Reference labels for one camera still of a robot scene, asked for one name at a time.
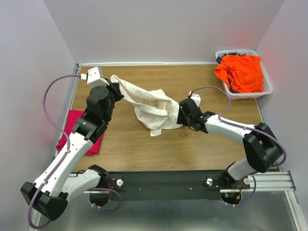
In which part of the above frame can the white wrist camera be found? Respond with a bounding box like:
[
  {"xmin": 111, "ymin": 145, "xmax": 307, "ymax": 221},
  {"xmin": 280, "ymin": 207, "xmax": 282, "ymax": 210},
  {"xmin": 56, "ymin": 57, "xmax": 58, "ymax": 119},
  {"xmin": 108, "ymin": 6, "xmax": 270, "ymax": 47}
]
[
  {"xmin": 81, "ymin": 67, "xmax": 108, "ymax": 88},
  {"xmin": 188, "ymin": 93, "xmax": 201, "ymax": 107}
]

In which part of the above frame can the folded magenta t shirt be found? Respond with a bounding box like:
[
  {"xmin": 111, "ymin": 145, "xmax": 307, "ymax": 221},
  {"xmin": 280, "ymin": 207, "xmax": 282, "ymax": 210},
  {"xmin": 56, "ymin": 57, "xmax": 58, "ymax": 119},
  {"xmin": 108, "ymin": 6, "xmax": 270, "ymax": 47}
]
[{"xmin": 56, "ymin": 110, "xmax": 103, "ymax": 156}]

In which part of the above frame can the aluminium frame rail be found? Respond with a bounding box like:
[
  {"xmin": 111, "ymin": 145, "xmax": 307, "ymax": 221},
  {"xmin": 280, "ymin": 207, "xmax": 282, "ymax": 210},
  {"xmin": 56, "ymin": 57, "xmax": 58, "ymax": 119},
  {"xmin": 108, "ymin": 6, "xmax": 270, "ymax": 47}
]
[{"xmin": 28, "ymin": 165, "xmax": 295, "ymax": 230}]

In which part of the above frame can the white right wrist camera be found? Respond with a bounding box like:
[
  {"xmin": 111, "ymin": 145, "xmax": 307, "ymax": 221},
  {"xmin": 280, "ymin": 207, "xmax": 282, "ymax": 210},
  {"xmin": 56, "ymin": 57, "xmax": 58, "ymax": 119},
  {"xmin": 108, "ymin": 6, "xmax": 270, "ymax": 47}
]
[{"xmin": 188, "ymin": 93, "xmax": 201, "ymax": 107}]

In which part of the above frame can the white plastic laundry basket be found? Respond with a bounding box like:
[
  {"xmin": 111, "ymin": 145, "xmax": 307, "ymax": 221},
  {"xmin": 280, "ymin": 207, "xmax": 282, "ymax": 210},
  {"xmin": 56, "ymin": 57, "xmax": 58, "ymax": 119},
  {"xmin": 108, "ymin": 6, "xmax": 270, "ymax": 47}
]
[{"xmin": 215, "ymin": 49, "xmax": 273, "ymax": 100}]

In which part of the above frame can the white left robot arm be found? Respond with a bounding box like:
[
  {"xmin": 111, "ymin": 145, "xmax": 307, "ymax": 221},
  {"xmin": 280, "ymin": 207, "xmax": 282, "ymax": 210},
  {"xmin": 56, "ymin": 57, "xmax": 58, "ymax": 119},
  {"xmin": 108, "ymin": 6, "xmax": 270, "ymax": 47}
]
[{"xmin": 20, "ymin": 78, "xmax": 123, "ymax": 221}]

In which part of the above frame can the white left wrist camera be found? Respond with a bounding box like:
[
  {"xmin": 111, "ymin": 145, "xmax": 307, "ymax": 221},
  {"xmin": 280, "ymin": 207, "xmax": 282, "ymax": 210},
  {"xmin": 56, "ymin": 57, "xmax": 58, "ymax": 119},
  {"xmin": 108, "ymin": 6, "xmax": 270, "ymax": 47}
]
[{"xmin": 81, "ymin": 67, "xmax": 108, "ymax": 88}]

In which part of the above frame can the white t shirt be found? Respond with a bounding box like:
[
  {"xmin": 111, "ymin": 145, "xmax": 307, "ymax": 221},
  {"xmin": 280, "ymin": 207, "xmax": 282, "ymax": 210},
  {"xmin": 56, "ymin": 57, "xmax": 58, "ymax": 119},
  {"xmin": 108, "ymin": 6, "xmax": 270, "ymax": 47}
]
[{"xmin": 111, "ymin": 75, "xmax": 182, "ymax": 137}]

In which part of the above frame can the blue garment in basket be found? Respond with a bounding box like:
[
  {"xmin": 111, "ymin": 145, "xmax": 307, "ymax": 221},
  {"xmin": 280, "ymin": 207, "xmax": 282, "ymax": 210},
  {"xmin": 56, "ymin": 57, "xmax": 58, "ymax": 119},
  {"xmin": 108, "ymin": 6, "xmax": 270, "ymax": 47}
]
[{"xmin": 216, "ymin": 52, "xmax": 246, "ymax": 64}]

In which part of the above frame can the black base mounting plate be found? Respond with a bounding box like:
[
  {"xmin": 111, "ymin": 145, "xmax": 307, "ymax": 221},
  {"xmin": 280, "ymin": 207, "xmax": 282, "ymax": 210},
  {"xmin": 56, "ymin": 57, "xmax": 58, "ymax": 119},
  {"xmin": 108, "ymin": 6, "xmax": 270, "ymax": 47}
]
[{"xmin": 79, "ymin": 171, "xmax": 252, "ymax": 207}]

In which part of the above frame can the orange t shirt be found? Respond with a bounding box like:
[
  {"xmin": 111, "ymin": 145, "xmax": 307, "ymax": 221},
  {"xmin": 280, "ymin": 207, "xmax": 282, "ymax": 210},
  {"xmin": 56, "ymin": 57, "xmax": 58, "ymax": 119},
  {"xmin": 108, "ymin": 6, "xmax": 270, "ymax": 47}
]
[{"xmin": 214, "ymin": 55, "xmax": 263, "ymax": 93}]

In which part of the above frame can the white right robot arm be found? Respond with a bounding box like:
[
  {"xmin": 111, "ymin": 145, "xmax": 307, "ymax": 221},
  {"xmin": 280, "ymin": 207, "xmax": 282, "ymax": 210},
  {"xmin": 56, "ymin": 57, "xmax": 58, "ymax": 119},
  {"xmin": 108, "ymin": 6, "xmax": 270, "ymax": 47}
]
[{"xmin": 177, "ymin": 97, "xmax": 283, "ymax": 189}]

